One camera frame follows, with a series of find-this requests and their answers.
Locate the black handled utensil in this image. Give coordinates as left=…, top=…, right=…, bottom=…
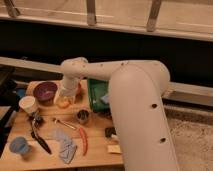
left=31, top=120, right=52, bottom=154

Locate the white stick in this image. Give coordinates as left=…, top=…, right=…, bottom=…
left=111, top=134, right=118, bottom=140

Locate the pine cone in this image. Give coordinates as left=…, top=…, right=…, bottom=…
left=99, top=111, right=112, bottom=119

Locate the purple bowl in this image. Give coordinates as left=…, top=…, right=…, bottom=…
left=33, top=81, right=57, bottom=101

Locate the yellow handled brush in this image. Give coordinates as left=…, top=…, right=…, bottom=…
left=107, top=145, right=121, bottom=154

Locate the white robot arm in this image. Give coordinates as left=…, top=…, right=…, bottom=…
left=59, top=57, right=180, bottom=171

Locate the small orange apple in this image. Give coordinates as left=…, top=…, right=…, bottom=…
left=58, top=97, right=70, bottom=109

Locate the green plastic tray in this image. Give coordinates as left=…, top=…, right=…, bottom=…
left=87, top=79, right=110, bottom=112

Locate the blue sponge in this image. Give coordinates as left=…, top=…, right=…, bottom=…
left=100, top=94, right=109, bottom=104

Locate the dark clip toy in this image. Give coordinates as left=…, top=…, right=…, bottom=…
left=30, top=115, right=44, bottom=127

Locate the orange bowl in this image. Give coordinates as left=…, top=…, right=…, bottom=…
left=77, top=83, right=82, bottom=95

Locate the small metal cup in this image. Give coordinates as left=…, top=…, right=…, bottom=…
left=76, top=109, right=89, bottom=124

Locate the dark brown block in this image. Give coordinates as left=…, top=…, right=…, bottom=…
left=105, top=127, right=116, bottom=138

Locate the blue plastic cup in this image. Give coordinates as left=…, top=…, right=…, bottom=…
left=9, top=136, right=30, bottom=155

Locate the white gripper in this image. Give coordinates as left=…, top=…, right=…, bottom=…
left=53, top=78, right=79, bottom=106

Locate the white plastic cup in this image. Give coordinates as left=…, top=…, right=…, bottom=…
left=19, top=96, right=38, bottom=115

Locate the grey crumpled cloth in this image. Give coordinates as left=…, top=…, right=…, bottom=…
left=53, top=129, right=77, bottom=164

